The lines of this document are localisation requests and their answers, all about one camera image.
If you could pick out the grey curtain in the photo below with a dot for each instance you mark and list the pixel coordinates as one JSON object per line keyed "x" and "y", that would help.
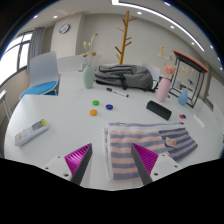
{"x": 35, "y": 45}

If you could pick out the round wall clock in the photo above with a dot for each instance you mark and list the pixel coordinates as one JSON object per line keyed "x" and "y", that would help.
{"x": 64, "y": 28}

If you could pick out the wooden coat rack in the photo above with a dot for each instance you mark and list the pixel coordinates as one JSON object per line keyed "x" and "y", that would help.
{"x": 125, "y": 36}

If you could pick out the striped pink grey towel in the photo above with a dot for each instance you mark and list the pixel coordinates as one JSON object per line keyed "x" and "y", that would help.
{"x": 133, "y": 137}

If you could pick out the green round magnet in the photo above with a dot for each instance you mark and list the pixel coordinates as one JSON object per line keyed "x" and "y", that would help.
{"x": 95, "y": 102}

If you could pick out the small blue vase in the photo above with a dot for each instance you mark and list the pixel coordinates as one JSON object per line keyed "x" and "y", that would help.
{"x": 183, "y": 98}

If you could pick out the black rectangular box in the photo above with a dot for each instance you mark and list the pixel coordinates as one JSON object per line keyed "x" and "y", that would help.
{"x": 159, "y": 110}

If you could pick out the ceiling spot lights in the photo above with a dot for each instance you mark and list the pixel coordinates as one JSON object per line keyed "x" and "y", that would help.
{"x": 139, "y": 13}

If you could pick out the orange round magnet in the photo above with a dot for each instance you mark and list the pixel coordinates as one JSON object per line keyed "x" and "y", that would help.
{"x": 93, "y": 112}

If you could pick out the black white marker pen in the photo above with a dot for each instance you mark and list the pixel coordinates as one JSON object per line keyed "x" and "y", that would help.
{"x": 116, "y": 92}

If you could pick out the white side desk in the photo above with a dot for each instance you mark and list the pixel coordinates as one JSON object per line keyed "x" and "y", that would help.
{"x": 4, "y": 100}

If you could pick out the green vase with dried flowers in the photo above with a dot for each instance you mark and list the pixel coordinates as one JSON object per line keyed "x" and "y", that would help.
{"x": 88, "y": 77}

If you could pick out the black frame orange top table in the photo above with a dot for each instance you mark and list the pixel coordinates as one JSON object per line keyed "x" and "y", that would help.
{"x": 190, "y": 60}

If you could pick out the window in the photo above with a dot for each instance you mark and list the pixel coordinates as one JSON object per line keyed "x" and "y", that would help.
{"x": 11, "y": 56}

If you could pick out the ceiling light strip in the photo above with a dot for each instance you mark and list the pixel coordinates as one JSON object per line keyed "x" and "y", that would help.
{"x": 156, "y": 13}

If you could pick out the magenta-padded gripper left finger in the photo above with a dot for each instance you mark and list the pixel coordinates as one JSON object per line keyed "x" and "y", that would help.
{"x": 78, "y": 160}

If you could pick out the white remote control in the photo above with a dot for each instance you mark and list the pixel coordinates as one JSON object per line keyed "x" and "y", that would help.
{"x": 31, "y": 131}

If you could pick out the small red block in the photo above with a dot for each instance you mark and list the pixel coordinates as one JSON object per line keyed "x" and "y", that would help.
{"x": 181, "y": 123}

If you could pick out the grey backpack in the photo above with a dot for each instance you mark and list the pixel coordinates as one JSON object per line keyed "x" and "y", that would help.
{"x": 130, "y": 76}

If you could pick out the blue round magnet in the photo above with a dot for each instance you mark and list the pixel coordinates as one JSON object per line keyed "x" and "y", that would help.
{"x": 184, "y": 116}
{"x": 109, "y": 106}

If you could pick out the white chair with blue seat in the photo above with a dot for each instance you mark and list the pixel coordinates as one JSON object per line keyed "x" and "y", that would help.
{"x": 41, "y": 87}

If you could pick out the pink vase with flowers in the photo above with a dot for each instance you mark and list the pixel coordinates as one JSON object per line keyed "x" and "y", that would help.
{"x": 163, "y": 89}

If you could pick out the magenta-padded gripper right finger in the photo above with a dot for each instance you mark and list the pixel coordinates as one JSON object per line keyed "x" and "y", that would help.
{"x": 146, "y": 159}

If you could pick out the red round magnet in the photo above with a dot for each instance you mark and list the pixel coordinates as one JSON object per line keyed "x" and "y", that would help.
{"x": 181, "y": 116}

